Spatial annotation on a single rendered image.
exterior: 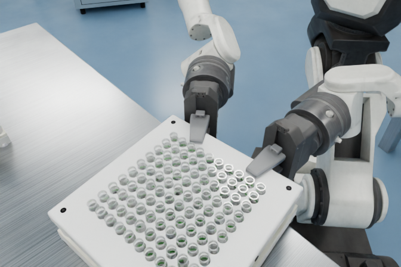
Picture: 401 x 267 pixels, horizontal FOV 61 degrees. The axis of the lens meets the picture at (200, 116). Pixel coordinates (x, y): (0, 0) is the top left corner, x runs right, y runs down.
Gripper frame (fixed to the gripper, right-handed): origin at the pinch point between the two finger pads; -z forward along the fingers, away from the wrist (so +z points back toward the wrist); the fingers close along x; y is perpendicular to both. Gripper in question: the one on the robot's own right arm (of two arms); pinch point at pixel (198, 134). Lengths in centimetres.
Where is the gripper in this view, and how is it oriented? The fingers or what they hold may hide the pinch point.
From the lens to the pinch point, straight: 55.7
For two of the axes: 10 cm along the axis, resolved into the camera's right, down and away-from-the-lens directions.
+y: -9.9, -0.8, 0.9
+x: 0.0, 7.4, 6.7
